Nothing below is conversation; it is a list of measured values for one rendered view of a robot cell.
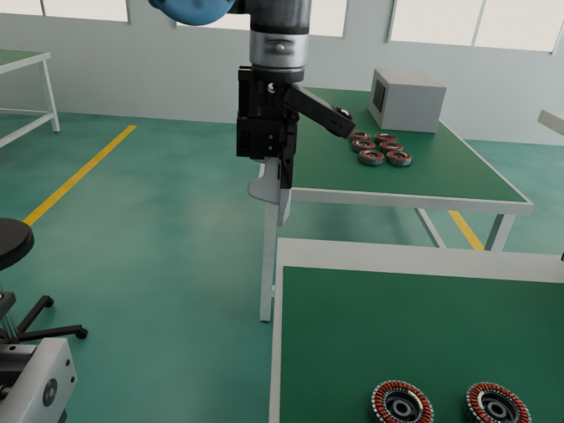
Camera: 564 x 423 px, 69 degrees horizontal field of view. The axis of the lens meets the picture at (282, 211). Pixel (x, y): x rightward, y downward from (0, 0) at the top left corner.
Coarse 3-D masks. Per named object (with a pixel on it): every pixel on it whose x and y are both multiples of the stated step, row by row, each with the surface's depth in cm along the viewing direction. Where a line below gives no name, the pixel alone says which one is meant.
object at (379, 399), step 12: (384, 384) 79; (396, 384) 79; (408, 384) 79; (372, 396) 77; (384, 396) 77; (396, 396) 79; (408, 396) 78; (420, 396) 77; (372, 408) 75; (384, 408) 75; (396, 408) 77; (408, 408) 76; (420, 408) 75; (372, 420) 75; (384, 420) 73; (396, 420) 73; (420, 420) 73; (432, 420) 73
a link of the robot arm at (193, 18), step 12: (156, 0) 32; (168, 0) 32; (180, 0) 32; (192, 0) 32; (204, 0) 32; (216, 0) 32; (228, 0) 33; (168, 12) 33; (180, 12) 32; (192, 12) 33; (204, 12) 33; (216, 12) 33; (192, 24) 34; (204, 24) 37
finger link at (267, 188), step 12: (264, 168) 56; (276, 168) 56; (252, 180) 56; (264, 180) 55; (276, 180) 55; (252, 192) 55; (264, 192) 55; (276, 192) 55; (288, 192) 55; (276, 204) 55; (288, 204) 55
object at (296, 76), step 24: (240, 72) 52; (264, 72) 51; (288, 72) 51; (240, 96) 55; (264, 96) 54; (240, 120) 53; (264, 120) 54; (288, 120) 54; (240, 144) 56; (264, 144) 56
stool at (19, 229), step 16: (0, 224) 159; (16, 224) 160; (0, 240) 150; (16, 240) 150; (32, 240) 156; (0, 256) 142; (16, 256) 147; (0, 288) 160; (48, 304) 198; (32, 320) 184; (0, 336) 174; (16, 336) 172; (32, 336) 175; (48, 336) 176; (80, 336) 182
